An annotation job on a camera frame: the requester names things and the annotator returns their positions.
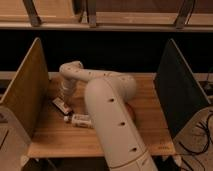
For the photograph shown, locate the brown white eraser bar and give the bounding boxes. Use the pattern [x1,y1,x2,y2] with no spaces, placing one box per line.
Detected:
[52,97,72,115]

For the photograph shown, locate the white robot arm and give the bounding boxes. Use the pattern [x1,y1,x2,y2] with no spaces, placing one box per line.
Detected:
[59,61,158,171]

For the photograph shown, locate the white plastic bottle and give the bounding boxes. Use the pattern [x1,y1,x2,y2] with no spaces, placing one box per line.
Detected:
[64,114,93,129]

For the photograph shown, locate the left wooden divider panel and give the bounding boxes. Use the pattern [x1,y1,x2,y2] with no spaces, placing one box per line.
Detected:
[0,38,49,143]

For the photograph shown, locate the right dark divider panel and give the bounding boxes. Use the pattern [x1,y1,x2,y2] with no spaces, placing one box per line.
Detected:
[154,39,211,138]

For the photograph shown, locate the black cables on floor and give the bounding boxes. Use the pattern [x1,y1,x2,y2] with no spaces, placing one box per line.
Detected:
[178,109,213,157]

